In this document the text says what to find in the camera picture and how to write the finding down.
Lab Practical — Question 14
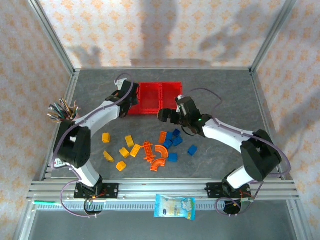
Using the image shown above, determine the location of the orange lattice lego piece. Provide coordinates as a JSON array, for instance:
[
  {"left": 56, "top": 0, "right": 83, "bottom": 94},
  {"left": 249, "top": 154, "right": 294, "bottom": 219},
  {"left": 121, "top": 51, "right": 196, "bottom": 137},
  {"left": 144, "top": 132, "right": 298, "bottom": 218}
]
[{"left": 142, "top": 140, "right": 157, "bottom": 164}]

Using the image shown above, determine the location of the yellow studded lego plate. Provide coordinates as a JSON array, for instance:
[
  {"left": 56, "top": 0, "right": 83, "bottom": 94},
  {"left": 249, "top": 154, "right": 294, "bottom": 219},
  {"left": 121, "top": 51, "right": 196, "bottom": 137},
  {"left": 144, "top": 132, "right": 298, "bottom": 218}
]
[{"left": 129, "top": 143, "right": 143, "bottom": 158}]

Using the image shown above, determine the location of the red three-compartment container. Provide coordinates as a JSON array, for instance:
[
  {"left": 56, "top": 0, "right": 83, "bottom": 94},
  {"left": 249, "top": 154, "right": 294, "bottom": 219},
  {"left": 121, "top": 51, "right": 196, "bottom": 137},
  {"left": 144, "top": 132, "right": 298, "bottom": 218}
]
[{"left": 127, "top": 81, "right": 185, "bottom": 117}]

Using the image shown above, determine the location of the blue snack bag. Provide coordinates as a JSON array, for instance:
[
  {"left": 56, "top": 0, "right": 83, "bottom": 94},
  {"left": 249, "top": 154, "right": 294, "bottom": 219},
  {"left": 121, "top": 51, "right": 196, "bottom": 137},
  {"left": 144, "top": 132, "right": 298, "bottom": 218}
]
[{"left": 153, "top": 193, "right": 197, "bottom": 221}]

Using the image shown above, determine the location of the green plastic stick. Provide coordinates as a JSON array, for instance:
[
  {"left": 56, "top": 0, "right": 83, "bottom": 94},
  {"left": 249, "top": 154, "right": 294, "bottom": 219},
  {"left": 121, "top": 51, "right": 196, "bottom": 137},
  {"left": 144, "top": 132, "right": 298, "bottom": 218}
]
[{"left": 33, "top": 200, "right": 62, "bottom": 206}]

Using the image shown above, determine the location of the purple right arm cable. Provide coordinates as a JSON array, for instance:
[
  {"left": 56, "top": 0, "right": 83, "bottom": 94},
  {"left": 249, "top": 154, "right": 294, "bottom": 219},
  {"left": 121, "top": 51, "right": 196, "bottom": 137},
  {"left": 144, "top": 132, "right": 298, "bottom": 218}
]
[{"left": 189, "top": 88, "right": 292, "bottom": 218}]

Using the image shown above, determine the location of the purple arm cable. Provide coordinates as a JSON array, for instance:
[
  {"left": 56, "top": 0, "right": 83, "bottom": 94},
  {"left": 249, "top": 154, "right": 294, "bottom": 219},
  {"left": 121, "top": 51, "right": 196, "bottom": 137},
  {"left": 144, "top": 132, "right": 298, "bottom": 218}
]
[
  {"left": 51, "top": 72, "right": 134, "bottom": 218},
  {"left": 189, "top": 88, "right": 292, "bottom": 218}
]

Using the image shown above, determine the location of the aluminium back frame rail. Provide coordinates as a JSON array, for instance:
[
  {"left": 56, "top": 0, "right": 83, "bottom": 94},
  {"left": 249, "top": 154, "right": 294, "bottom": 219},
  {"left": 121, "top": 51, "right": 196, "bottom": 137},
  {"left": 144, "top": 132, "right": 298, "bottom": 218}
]
[{"left": 74, "top": 66, "right": 253, "bottom": 72}]

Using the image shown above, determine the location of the aluminium side frame rail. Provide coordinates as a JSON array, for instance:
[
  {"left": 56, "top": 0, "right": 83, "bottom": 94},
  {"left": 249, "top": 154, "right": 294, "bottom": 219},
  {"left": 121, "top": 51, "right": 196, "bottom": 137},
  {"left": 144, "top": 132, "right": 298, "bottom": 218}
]
[
  {"left": 249, "top": 69, "right": 294, "bottom": 181},
  {"left": 39, "top": 69, "right": 81, "bottom": 181}
]

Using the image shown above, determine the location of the aluminium front frame rail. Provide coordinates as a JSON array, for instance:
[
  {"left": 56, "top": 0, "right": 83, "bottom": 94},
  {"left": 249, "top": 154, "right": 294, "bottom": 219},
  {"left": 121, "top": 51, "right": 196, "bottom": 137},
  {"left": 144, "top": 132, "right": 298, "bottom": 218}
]
[{"left": 26, "top": 178, "right": 300, "bottom": 201}]

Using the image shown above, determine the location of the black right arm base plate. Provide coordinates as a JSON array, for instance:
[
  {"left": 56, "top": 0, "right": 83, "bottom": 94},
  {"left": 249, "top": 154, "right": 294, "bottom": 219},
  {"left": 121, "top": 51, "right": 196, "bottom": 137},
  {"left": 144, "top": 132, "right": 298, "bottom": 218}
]
[{"left": 206, "top": 182, "right": 227, "bottom": 200}]

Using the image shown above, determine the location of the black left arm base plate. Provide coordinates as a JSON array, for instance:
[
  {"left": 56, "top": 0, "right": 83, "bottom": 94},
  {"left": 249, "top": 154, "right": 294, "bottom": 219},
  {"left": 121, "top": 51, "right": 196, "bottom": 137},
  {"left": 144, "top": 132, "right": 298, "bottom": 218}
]
[{"left": 74, "top": 182, "right": 120, "bottom": 200}]

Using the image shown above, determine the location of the aluminium upright frame post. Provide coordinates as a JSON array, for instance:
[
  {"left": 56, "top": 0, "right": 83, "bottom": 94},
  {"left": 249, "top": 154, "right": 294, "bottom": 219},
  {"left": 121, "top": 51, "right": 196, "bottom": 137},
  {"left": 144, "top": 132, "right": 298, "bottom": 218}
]
[
  {"left": 26, "top": 0, "right": 77, "bottom": 76},
  {"left": 249, "top": 0, "right": 299, "bottom": 75}
]

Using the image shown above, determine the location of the grey slotted cable duct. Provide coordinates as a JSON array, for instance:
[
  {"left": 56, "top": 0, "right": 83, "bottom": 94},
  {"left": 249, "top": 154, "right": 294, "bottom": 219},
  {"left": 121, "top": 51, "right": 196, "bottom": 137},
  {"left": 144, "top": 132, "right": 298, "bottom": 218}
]
[{"left": 59, "top": 200, "right": 254, "bottom": 211}]

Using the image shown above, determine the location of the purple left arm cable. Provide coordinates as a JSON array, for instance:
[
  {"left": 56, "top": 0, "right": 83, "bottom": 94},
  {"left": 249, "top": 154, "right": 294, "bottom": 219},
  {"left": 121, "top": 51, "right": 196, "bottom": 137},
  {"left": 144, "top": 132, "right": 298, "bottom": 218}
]
[{"left": 51, "top": 72, "right": 134, "bottom": 218}]

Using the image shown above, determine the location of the aluminium lower frame leg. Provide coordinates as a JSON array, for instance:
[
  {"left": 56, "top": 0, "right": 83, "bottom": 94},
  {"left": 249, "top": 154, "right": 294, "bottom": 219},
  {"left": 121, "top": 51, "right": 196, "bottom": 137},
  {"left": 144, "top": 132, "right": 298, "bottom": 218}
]
[
  {"left": 286, "top": 199, "right": 315, "bottom": 240},
  {"left": 12, "top": 199, "right": 38, "bottom": 240}
]

